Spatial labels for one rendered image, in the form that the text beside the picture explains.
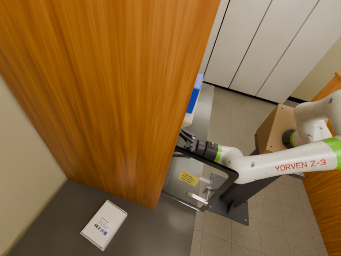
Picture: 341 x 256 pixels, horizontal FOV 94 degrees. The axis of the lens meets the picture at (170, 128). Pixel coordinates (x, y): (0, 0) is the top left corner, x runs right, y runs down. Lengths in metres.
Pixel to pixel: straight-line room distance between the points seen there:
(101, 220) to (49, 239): 0.21
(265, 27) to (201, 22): 3.33
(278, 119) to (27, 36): 1.36
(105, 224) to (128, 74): 0.69
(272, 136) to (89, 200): 1.23
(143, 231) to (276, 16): 3.47
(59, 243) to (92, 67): 0.76
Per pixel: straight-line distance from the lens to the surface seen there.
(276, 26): 3.62
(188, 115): 0.48
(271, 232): 2.33
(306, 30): 3.77
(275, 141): 1.37
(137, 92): 0.35
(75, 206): 0.97
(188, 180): 0.68
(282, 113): 1.42
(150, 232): 0.89
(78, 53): 0.38
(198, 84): 0.46
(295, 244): 2.47
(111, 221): 0.87
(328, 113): 0.86
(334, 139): 0.83
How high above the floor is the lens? 1.82
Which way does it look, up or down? 46 degrees down
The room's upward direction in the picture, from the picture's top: 14 degrees clockwise
